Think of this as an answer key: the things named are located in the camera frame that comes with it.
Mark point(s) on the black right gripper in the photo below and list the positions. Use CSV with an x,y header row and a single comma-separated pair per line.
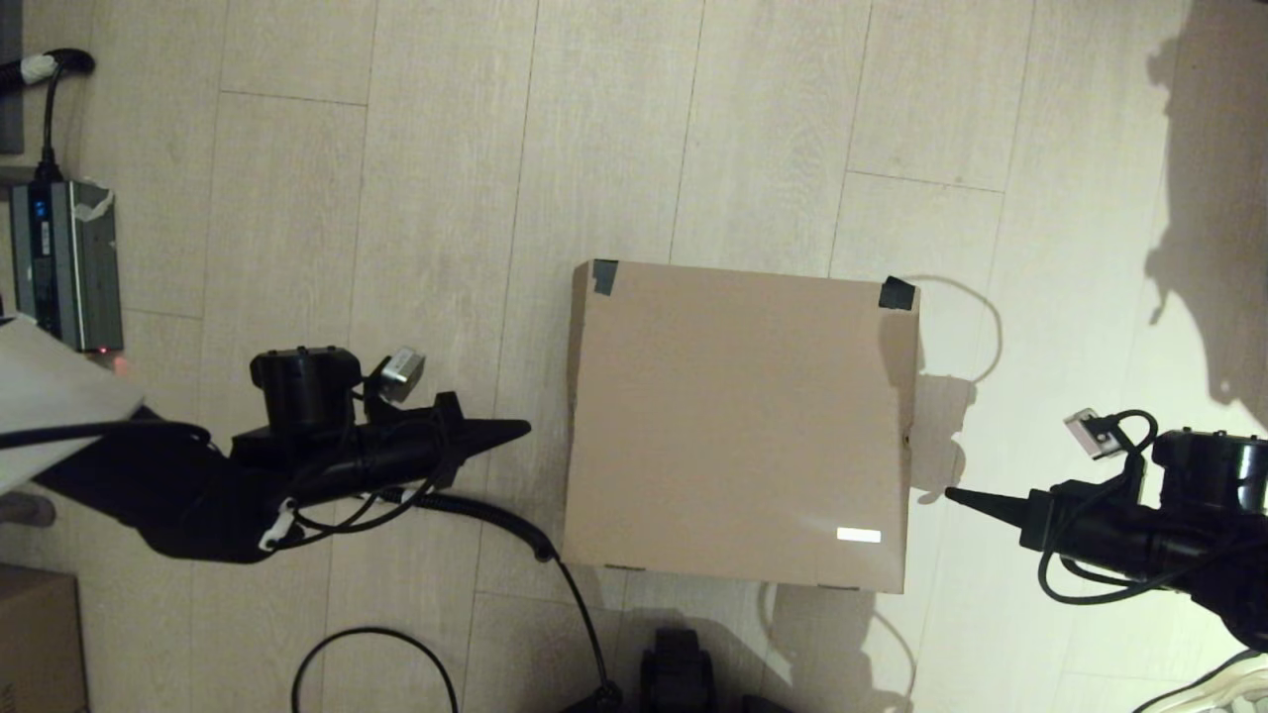
x,y
1109,530

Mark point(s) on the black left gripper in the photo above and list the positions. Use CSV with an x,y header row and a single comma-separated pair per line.
x,y
396,451

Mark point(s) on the brown cardboard shoe box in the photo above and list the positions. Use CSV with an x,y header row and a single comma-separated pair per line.
x,y
733,416

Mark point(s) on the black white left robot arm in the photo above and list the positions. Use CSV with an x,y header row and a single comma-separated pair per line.
x,y
198,495

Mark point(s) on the small brown cardboard box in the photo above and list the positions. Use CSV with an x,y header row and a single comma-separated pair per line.
x,y
40,644

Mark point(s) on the white black-soled sneaker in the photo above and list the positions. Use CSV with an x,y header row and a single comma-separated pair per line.
x,y
1238,688

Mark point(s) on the grey power supply unit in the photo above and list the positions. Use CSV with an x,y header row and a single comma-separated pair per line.
x,y
64,267

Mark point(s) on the grey round floor pad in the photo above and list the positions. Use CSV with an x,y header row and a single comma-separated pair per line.
x,y
25,510

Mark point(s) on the dark grey panel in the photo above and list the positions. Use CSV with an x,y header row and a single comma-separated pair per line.
x,y
10,69

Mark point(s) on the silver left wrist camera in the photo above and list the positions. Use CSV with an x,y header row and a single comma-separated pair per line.
x,y
404,371

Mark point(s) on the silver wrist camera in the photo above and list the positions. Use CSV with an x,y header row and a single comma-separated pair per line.
x,y
404,371
1090,433

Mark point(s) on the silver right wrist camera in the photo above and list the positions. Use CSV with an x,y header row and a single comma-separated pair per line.
x,y
1090,433

